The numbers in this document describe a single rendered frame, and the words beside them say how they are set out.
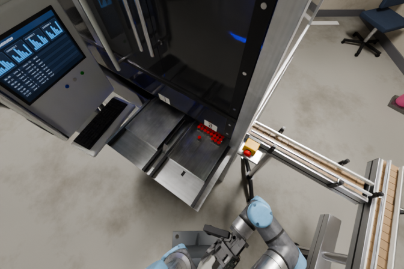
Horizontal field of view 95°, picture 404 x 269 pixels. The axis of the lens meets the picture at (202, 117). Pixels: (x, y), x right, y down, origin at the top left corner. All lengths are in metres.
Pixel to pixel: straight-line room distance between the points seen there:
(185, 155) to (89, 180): 1.36
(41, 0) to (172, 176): 1.04
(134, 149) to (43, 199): 1.44
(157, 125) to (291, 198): 1.50
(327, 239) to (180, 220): 1.14
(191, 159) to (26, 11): 1.03
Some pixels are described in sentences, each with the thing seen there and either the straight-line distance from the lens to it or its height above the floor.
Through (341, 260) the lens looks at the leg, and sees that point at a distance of 1.44.
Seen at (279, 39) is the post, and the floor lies 1.66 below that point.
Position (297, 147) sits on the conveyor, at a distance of 1.24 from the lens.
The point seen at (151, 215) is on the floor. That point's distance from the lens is 2.01.
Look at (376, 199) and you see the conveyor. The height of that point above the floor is 0.93.
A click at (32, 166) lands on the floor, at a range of 2.71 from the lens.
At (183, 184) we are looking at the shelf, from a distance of 1.10.
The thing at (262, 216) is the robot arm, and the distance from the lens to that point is 0.70.
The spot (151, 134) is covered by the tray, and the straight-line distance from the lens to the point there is 1.23.
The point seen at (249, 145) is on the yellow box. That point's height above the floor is 1.03.
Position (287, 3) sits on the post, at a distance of 0.50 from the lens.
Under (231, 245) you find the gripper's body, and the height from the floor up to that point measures 1.13.
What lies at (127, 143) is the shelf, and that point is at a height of 0.88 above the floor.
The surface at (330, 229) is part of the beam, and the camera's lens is 1.64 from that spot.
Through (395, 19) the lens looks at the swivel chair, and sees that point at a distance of 3.84.
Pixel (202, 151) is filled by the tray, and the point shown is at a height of 0.88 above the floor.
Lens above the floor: 1.96
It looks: 59 degrees down
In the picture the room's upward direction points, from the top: straight up
